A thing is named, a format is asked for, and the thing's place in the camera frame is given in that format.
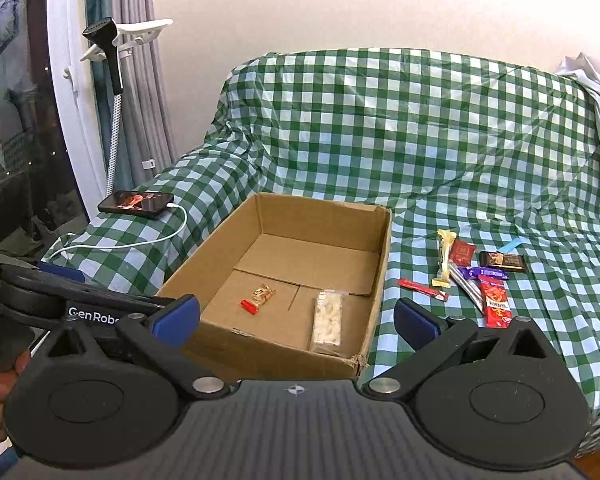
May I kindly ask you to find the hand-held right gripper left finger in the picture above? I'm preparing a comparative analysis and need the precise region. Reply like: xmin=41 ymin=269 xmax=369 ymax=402
xmin=30 ymin=296 xmax=231 ymax=402

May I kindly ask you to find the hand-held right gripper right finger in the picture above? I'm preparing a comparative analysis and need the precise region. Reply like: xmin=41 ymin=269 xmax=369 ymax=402
xmin=362 ymin=297 xmax=556 ymax=402

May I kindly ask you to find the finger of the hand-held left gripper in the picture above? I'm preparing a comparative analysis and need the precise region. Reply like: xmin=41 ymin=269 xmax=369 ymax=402
xmin=82 ymin=282 xmax=180 ymax=318
xmin=39 ymin=261 xmax=85 ymax=283

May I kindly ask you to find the thin red stick packet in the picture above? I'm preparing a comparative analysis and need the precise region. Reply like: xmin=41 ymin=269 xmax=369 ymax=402
xmin=398 ymin=278 xmax=449 ymax=303

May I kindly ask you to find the silver snack bar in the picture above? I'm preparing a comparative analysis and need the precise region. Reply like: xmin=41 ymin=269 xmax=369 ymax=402
xmin=447 ymin=262 xmax=486 ymax=316

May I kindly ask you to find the cream yellow snack bar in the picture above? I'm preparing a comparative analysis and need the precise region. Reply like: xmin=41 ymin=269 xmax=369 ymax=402
xmin=432 ymin=229 xmax=456 ymax=289

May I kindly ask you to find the large red snack packet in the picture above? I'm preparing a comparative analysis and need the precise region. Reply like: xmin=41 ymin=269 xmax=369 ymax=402
xmin=477 ymin=279 xmax=512 ymax=329

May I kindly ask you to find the purple snack packet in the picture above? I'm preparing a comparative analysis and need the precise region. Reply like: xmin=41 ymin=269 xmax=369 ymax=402
xmin=461 ymin=266 xmax=509 ymax=281

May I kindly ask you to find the dark brown chocolate packet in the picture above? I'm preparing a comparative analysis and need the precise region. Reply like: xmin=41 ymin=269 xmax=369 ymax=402
xmin=479 ymin=251 xmax=528 ymax=274

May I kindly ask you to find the brown cardboard box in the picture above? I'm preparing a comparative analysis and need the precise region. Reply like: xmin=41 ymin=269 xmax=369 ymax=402
xmin=156 ymin=191 xmax=393 ymax=382

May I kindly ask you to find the person's left hand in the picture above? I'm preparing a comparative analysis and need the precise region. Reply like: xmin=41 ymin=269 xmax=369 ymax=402
xmin=0 ymin=350 xmax=32 ymax=443

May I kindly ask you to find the dark red square packet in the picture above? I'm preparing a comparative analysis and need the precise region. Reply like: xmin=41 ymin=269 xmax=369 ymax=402
xmin=450 ymin=240 xmax=477 ymax=266

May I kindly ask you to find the small clear red candy packet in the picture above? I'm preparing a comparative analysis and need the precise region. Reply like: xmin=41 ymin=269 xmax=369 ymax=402
xmin=240 ymin=284 xmax=277 ymax=316

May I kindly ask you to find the clear white nougat bar packet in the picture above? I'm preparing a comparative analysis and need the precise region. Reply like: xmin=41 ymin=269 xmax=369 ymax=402
xmin=308 ymin=288 xmax=343 ymax=357

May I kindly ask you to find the black smartphone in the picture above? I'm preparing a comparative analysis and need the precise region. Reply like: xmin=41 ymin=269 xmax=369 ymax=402
xmin=97 ymin=190 xmax=176 ymax=219

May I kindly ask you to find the green checkered cloth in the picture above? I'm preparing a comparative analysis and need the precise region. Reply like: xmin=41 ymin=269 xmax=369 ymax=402
xmin=35 ymin=49 xmax=600 ymax=457

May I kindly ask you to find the black garment steamer head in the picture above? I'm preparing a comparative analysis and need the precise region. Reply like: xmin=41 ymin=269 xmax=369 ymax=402
xmin=82 ymin=17 xmax=127 ymax=200

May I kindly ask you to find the white plastic hanger rack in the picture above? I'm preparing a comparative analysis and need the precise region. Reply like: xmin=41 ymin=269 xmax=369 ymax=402
xmin=80 ymin=18 xmax=174 ymax=63

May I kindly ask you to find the white charging cable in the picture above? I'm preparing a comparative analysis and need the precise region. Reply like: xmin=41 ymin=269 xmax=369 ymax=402
xmin=47 ymin=203 xmax=188 ymax=262

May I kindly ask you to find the white door frame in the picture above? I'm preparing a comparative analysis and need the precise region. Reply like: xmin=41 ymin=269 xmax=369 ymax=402
xmin=45 ymin=0 xmax=106 ymax=221

